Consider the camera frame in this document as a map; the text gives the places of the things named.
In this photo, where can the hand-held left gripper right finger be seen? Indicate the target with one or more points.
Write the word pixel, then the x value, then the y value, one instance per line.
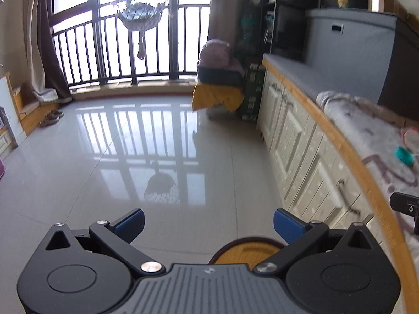
pixel 288 227

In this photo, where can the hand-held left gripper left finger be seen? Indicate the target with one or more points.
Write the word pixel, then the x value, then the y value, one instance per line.
pixel 131 226

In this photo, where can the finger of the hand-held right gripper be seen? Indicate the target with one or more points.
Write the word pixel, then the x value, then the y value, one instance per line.
pixel 402 202

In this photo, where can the yellow ribbed waste bin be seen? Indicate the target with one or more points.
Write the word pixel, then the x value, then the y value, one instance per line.
pixel 248 252

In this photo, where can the teal lid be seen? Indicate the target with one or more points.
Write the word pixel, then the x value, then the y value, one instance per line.
pixel 404 155

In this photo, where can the white plastic bag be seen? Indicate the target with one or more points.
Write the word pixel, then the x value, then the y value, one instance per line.
pixel 410 137

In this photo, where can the printed blanket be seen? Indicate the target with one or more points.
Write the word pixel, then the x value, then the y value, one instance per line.
pixel 366 130

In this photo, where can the white cabinet with wooden edge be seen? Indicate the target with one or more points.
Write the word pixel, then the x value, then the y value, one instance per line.
pixel 294 130

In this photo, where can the green cardboard box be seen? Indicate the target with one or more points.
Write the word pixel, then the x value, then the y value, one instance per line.
pixel 252 95

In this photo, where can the wooden step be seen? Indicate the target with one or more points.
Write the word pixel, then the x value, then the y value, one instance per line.
pixel 36 114

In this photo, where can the small white cabinet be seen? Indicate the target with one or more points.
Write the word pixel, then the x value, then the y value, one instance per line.
pixel 6 137

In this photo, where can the grey seat pad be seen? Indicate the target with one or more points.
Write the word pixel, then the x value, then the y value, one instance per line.
pixel 294 68

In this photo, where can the dark flat cushion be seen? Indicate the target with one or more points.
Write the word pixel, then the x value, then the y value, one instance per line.
pixel 219 77

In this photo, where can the grey storage box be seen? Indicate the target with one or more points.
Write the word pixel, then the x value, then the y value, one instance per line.
pixel 353 39

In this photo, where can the black balcony railing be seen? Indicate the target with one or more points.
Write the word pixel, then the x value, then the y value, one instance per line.
pixel 95 55

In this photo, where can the white panel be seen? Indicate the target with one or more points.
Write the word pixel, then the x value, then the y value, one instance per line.
pixel 8 98

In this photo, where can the brown and white curtain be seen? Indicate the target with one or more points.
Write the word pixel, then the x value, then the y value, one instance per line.
pixel 45 55

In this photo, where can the black drawer unit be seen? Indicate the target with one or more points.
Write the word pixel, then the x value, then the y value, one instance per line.
pixel 291 23

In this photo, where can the dark storage rack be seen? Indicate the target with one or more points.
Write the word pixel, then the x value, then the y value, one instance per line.
pixel 255 23

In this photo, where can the hanging woven basket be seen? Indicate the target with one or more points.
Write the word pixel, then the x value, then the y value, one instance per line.
pixel 140 14

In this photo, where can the beige curtain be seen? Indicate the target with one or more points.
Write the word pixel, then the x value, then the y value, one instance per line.
pixel 226 6

